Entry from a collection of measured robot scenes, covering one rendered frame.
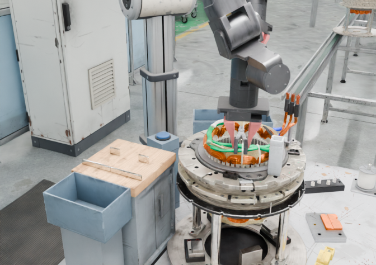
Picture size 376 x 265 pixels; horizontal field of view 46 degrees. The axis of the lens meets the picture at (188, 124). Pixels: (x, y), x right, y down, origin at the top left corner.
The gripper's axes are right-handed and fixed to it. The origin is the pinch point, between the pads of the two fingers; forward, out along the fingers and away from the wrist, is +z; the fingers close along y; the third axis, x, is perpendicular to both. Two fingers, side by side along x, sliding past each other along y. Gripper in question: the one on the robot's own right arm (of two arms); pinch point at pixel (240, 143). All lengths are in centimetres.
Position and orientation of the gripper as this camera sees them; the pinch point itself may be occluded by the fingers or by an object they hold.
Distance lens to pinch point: 93.5
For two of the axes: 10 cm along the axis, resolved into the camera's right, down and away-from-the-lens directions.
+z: 0.0, 9.0, 4.3
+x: 1.2, -4.2, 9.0
